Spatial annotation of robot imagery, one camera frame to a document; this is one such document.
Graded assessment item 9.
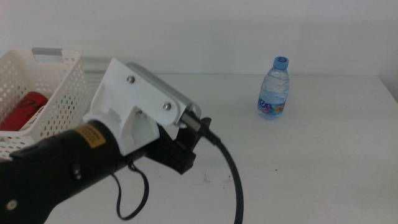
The red soda can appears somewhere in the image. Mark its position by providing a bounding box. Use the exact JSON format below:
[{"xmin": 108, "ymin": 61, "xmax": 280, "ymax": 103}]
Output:
[{"xmin": 0, "ymin": 91, "xmax": 49, "ymax": 132}]

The clear water bottle blue cap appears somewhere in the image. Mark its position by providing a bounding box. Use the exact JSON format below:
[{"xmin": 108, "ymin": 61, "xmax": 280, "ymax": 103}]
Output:
[{"xmin": 257, "ymin": 55, "xmax": 290, "ymax": 121}]

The white perforated plastic basket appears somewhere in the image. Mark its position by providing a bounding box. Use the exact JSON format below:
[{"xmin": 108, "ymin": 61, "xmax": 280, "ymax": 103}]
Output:
[{"xmin": 0, "ymin": 47, "xmax": 91, "ymax": 161}]

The thin black looped cable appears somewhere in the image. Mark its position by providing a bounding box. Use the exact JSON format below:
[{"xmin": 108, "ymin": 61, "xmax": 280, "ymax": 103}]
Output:
[{"xmin": 109, "ymin": 161, "xmax": 150, "ymax": 222}]

